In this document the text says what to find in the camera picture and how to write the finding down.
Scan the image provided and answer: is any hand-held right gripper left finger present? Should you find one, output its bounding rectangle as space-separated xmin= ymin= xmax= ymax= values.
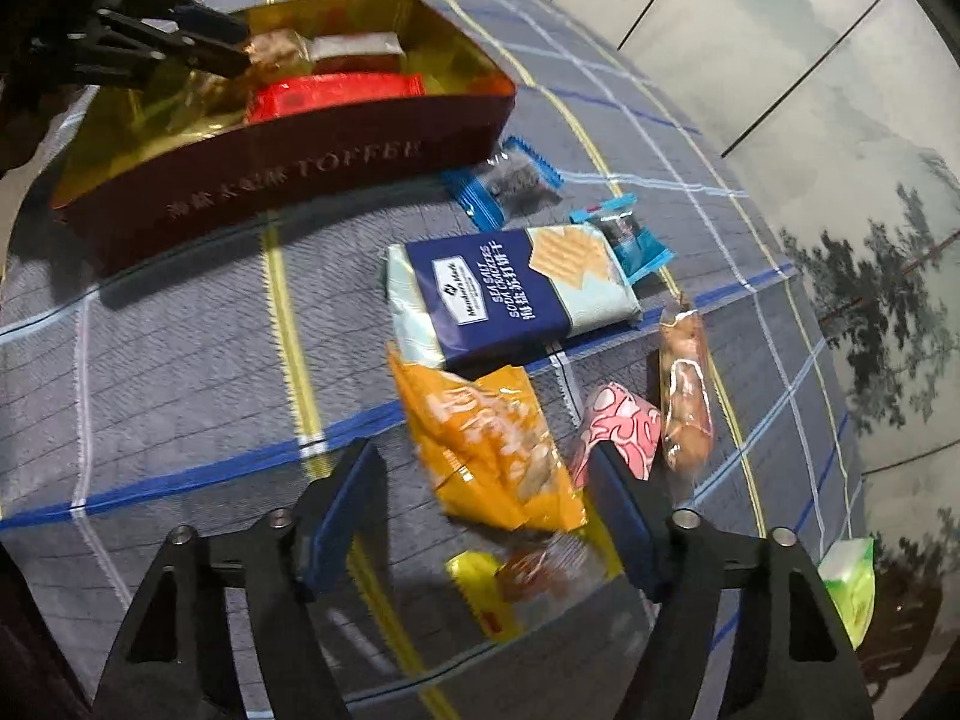
xmin=88 ymin=436 xmax=387 ymax=720

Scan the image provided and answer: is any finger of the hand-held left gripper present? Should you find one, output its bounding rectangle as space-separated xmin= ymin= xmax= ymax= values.
xmin=94 ymin=0 xmax=248 ymax=42
xmin=34 ymin=11 xmax=252 ymax=83

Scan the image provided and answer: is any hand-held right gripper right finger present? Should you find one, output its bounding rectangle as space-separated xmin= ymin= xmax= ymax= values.
xmin=585 ymin=444 xmax=875 ymax=720

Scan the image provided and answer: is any clear packet of brown snacks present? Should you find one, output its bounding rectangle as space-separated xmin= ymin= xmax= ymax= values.
xmin=244 ymin=28 xmax=312 ymax=80

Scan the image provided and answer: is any pink patterned snack packet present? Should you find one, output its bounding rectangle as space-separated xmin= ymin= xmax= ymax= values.
xmin=570 ymin=382 xmax=662 ymax=488

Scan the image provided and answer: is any long clear brown snack packet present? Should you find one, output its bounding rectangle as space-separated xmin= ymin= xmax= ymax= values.
xmin=656 ymin=296 xmax=715 ymax=477

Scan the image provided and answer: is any red and gold tin box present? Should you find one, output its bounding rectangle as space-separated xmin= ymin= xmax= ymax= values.
xmin=49 ymin=0 xmax=518 ymax=278

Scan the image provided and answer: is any orange snack packet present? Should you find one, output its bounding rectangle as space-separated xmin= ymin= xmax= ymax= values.
xmin=386 ymin=341 xmax=590 ymax=533

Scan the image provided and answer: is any small yellow snack packet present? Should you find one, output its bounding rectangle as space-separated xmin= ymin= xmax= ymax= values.
xmin=446 ymin=532 xmax=623 ymax=642

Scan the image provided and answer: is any navy blue cracker packet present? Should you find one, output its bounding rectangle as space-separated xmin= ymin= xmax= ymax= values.
xmin=384 ymin=223 xmax=644 ymax=372

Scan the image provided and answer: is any blue candy packet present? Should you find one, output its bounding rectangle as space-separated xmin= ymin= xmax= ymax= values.
xmin=441 ymin=136 xmax=565 ymax=232
xmin=568 ymin=195 xmax=674 ymax=286

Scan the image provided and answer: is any white and red snack packet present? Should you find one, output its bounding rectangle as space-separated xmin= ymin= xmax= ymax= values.
xmin=309 ymin=31 xmax=402 ymax=76

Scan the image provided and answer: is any blue plaid tablecloth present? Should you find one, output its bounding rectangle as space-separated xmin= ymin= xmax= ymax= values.
xmin=0 ymin=0 xmax=863 ymax=720

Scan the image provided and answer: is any green tissue pack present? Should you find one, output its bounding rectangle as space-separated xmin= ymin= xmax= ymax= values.
xmin=817 ymin=536 xmax=877 ymax=650

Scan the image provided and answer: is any dark wooden chair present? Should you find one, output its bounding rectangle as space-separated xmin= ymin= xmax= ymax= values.
xmin=855 ymin=555 xmax=953 ymax=698

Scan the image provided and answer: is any landscape painted folding screen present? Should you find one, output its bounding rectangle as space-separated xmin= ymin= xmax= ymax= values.
xmin=450 ymin=0 xmax=960 ymax=691

